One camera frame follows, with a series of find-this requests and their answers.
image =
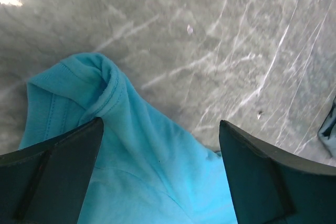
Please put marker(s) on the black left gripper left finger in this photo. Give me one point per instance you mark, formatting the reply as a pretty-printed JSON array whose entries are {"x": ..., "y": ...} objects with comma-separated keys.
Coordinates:
[{"x": 47, "y": 182}]

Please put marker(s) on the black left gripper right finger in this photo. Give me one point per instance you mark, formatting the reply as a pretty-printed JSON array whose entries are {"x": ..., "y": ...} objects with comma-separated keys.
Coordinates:
[{"x": 270, "y": 185}]

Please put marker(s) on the turquoise t shirt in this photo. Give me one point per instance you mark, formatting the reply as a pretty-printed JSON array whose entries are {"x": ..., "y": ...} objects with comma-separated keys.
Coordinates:
[{"x": 149, "y": 169}]

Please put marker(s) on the folded blue middle shirt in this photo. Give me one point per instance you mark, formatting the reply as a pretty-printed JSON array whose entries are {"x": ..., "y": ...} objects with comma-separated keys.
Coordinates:
[{"x": 326, "y": 133}]

